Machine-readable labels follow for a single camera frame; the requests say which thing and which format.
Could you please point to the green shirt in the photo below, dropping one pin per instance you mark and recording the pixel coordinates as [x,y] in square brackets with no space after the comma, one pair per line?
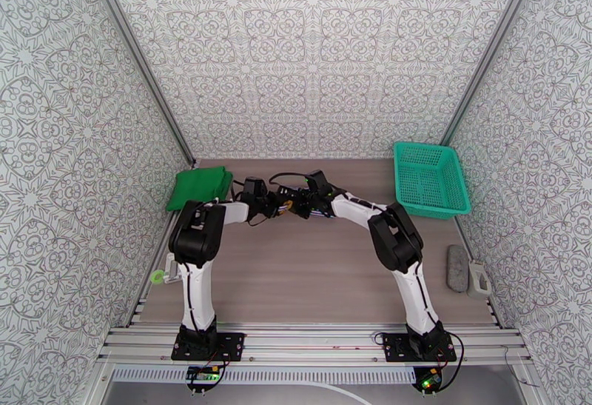
[199,186]

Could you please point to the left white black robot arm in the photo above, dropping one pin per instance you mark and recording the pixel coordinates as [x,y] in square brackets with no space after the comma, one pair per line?
[196,237]

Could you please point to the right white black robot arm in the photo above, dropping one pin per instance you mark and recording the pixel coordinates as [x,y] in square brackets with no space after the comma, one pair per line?
[395,241]

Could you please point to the teal plastic laundry basket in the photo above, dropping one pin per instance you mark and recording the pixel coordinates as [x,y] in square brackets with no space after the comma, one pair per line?
[434,177]

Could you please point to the grey oblong brush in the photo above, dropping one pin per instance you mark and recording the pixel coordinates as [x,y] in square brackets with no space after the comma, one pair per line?
[457,269]

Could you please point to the small circuit board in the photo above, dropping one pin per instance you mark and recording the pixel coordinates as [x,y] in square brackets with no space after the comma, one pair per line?
[428,383]
[203,375]

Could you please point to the grey plastic container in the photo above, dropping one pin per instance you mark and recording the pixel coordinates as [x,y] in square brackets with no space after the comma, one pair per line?
[478,281]

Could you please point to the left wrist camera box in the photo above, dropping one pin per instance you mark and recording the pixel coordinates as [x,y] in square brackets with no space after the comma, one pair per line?
[254,187]

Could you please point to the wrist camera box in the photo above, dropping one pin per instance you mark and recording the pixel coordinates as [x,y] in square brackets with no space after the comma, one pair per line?
[317,181]
[254,187]

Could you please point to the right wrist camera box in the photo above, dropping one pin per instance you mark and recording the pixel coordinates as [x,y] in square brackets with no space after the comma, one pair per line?
[317,181]

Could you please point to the aluminium mounting rail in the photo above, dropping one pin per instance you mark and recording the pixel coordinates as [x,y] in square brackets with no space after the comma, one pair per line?
[314,339]

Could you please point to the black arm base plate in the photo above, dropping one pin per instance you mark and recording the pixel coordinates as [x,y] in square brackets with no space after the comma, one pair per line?
[393,348]
[231,346]

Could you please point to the aluminium frame post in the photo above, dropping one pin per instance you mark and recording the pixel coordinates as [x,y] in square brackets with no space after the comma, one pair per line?
[494,47]
[138,56]

